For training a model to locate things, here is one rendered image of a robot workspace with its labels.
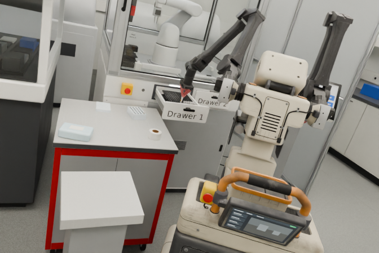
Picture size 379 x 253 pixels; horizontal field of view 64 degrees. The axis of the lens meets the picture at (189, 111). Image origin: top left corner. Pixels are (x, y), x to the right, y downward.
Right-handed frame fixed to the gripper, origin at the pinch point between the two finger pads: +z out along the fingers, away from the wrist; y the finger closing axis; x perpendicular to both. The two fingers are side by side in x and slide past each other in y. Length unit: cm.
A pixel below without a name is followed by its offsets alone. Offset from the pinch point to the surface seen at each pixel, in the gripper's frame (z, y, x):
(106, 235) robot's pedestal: 16, -87, 49
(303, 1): -65, 127, -152
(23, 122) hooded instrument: 33, 1, 89
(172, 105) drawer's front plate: 1.8, -11.0, 8.9
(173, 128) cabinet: 37.3, 16.1, -9.0
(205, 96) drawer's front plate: 8.6, 19.4, -26.0
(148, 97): 16.7, 20.6, 15.5
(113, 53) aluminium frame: -9, 27, 43
